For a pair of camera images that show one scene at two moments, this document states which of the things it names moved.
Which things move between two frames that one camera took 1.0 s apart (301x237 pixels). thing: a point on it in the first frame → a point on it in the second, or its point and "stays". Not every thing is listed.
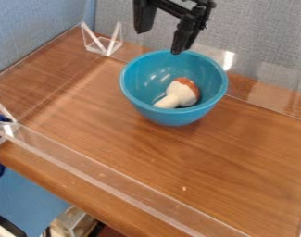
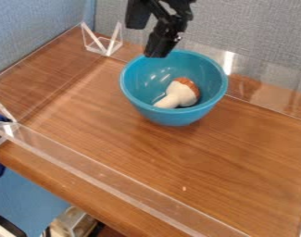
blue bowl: x=176 y=87 stays
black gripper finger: x=191 y=24 → x=165 y=36
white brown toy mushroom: x=183 y=93 stays
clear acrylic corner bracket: x=103 y=45 stays
